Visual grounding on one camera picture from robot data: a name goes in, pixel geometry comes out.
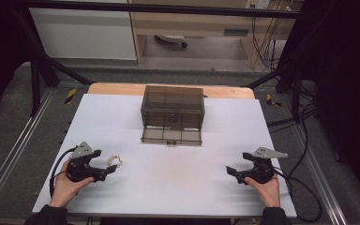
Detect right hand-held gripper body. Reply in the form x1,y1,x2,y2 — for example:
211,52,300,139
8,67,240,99
235,146,290,186

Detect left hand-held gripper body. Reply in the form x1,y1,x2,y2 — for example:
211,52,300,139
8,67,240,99
66,141,108,184

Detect white beaded bracelet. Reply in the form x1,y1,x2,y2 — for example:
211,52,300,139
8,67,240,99
107,155,124,168

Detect smoky clear drawer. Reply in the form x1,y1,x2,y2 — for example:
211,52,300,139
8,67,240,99
141,125,203,147

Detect smoky clear storage box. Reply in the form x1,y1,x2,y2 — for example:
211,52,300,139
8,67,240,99
140,84,206,131

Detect person's right hand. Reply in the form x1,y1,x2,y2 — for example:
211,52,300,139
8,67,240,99
243,173,282,209

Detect person's left hand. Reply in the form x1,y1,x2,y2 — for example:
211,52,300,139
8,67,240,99
49,158,96,209

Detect white table board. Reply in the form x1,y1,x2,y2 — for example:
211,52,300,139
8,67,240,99
32,93,298,219

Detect yellow black floor tape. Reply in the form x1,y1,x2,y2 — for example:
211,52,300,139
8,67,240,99
64,87,78,106
265,93,283,108

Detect wooden table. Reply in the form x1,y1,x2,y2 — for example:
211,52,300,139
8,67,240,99
86,82,257,100

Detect white cabinet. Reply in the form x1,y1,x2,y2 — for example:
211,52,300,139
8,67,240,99
28,7,138,61

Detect office chair base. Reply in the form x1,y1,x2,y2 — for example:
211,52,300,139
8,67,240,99
154,34,189,49

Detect wooden desk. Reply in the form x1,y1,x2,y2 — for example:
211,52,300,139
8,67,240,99
127,0,305,68

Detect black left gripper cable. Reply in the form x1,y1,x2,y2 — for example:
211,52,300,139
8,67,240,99
49,145,79,198

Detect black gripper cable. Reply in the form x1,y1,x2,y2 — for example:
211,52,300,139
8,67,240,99
49,145,79,198
273,167,323,223

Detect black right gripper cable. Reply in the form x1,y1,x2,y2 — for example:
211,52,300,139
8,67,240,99
273,167,323,223

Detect aluminium floor rail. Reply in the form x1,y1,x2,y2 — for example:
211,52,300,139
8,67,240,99
0,88,56,218
292,124,349,225

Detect black floor cables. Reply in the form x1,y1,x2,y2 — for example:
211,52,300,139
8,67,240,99
266,93,319,129

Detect black metal frame stand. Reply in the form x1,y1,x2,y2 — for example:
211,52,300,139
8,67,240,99
14,12,94,117
245,54,306,124

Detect hanging cable bundle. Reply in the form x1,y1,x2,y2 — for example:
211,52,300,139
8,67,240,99
250,14,291,72

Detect white wall socket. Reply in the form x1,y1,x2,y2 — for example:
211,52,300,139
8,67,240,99
244,0,272,10

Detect black metal frame bar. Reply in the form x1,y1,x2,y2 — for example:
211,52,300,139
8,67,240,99
13,0,305,20

